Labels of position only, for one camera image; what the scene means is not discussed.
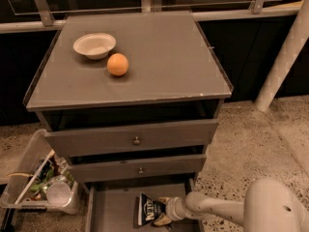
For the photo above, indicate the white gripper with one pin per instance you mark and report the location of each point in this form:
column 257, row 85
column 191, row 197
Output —
column 172, row 207

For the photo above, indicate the blue chip bag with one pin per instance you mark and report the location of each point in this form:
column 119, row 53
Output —
column 149, row 209

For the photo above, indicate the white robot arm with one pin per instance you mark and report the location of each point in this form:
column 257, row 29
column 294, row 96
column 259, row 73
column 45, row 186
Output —
column 268, row 206

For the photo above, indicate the middle drawer knob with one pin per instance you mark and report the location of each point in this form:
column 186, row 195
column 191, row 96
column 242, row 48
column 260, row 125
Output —
column 141, row 171

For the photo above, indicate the drawer knob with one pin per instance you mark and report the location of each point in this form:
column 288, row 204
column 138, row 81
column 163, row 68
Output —
column 141, row 171
column 136, row 141

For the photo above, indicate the grey middle drawer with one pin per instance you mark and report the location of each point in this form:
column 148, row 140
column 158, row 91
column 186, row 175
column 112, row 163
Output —
column 128, row 169

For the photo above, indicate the grey drawer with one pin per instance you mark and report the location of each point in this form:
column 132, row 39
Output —
column 76, row 143
column 128, row 169
column 113, row 205

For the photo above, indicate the grey bottom drawer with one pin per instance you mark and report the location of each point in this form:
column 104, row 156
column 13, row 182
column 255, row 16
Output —
column 113, row 205

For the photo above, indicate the top drawer knob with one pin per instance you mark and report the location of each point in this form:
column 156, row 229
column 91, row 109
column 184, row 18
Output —
column 136, row 141

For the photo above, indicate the grey top drawer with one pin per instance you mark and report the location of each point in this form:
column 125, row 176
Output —
column 76, row 143

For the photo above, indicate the grey drawer cabinet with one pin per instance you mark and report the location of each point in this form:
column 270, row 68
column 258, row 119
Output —
column 172, row 76

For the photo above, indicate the white plastic cup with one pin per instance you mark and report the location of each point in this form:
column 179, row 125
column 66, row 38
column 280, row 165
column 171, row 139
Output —
column 58, row 194

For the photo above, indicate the orange fruit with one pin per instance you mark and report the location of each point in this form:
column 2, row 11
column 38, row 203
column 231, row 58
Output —
column 117, row 64

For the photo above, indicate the white paper bowl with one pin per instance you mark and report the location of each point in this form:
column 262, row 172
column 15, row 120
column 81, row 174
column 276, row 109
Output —
column 94, row 46

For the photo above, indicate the white slanted pole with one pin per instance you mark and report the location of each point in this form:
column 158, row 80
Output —
column 290, row 49

